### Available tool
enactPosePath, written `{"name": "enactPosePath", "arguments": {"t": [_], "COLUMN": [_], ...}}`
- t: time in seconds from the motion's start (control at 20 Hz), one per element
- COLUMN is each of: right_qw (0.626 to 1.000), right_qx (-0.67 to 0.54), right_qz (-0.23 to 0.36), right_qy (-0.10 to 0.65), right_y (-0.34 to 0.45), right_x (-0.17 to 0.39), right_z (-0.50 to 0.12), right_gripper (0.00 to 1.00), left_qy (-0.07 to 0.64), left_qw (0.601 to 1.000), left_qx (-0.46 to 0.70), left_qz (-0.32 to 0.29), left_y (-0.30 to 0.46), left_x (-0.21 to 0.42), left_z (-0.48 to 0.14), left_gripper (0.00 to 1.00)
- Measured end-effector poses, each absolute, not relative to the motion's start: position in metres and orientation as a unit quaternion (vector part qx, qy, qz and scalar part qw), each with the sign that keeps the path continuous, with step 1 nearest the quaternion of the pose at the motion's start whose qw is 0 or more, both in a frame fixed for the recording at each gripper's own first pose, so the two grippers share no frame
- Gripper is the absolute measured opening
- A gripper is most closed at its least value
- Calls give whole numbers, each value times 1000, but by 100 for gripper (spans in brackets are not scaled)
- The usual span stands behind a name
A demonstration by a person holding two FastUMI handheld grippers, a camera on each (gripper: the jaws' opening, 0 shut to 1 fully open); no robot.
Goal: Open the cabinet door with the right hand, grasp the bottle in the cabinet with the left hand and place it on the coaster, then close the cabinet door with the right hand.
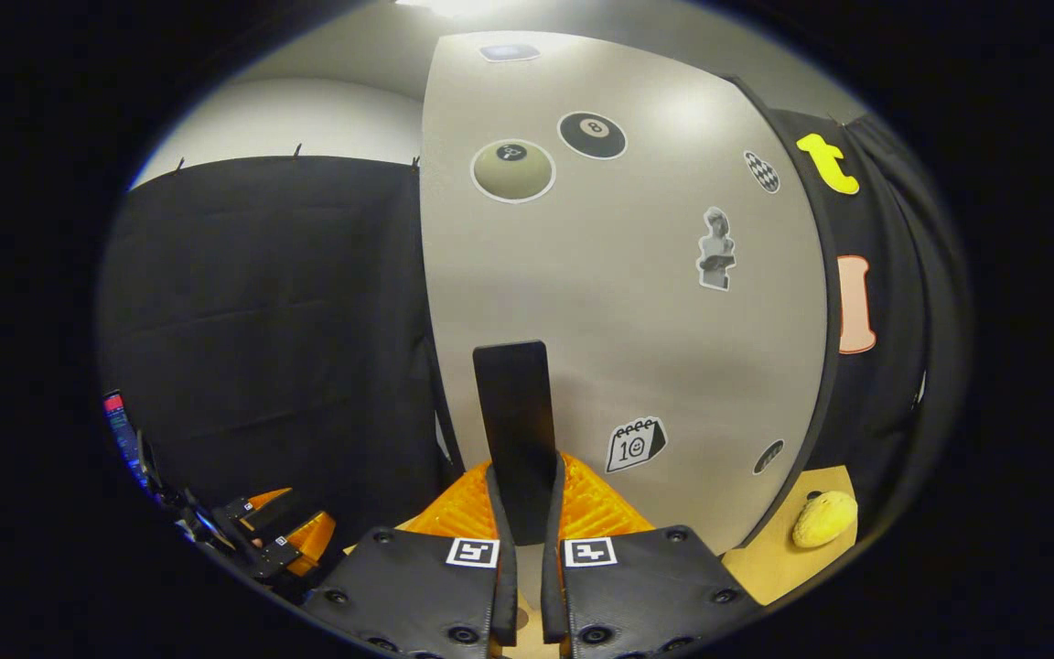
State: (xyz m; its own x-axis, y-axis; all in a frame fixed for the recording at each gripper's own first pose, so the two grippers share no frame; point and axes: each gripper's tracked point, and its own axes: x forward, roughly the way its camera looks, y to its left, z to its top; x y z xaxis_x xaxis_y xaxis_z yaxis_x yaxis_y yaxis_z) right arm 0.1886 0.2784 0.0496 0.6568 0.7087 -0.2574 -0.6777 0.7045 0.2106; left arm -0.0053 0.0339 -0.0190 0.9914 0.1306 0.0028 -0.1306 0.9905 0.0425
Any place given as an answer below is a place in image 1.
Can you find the large ceiling light panel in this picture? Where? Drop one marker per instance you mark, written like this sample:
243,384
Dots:
454,7

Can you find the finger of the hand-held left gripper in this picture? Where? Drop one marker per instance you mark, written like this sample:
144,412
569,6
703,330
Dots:
266,513
312,542

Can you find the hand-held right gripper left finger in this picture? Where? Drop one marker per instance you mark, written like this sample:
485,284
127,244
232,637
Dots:
417,595

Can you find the yellow plush toy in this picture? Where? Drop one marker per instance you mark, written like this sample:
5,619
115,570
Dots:
824,519

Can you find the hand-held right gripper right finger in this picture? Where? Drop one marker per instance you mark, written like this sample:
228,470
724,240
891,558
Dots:
646,595

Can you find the black backdrop cloth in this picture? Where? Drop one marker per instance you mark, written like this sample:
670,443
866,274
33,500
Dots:
262,320

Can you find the light grey cabinet door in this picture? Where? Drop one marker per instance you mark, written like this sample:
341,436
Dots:
628,320

